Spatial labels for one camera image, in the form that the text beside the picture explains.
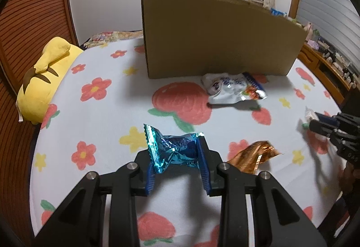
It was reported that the white flower print blanket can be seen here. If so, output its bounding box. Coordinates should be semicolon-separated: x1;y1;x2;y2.
29;37;352;247

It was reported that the small white and green packet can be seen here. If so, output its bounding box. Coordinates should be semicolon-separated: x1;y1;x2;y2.
301;106;318;131

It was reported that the wooden cabinet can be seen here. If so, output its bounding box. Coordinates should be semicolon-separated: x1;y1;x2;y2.
298;44;355;105

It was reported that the person's right hand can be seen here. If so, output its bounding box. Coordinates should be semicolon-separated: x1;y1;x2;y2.
339;164;360;200

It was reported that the brown slatted wooden panel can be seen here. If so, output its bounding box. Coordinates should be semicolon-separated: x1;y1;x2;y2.
0;0;82;135

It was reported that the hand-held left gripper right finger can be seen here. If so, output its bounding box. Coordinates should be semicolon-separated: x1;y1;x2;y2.
196;137;328;247

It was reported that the white and blue snack bag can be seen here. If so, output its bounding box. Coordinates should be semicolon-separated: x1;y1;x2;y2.
201;73;268;105

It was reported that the blue foil candy wrapper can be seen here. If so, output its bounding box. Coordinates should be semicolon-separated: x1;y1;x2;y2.
143;124;204;174

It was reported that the copper foil candy wrapper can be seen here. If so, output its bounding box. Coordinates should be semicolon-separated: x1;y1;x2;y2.
226;140;283;176

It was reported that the brown cardboard box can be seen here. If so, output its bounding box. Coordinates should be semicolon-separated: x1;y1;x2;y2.
141;0;308;79

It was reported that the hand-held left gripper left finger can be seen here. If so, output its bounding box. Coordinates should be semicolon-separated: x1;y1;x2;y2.
34;150;157;247

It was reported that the yellow plush toy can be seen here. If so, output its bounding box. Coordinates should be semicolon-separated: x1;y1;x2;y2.
15;36;84;125

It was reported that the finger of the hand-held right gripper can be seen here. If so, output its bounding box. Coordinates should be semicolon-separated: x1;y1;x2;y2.
315;111;340;125
309;120;338;137

